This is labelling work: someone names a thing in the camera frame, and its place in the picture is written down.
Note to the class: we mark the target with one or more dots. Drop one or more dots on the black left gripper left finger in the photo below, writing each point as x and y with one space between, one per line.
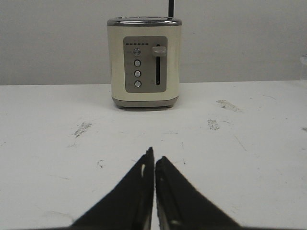
129 204

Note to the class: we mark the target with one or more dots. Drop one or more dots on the cream two-slot toaster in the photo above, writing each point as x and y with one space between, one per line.
144 57

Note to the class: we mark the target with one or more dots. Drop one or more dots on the black tripod pole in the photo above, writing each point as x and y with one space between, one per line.
171 5

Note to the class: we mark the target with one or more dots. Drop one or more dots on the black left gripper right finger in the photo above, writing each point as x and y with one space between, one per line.
181 205

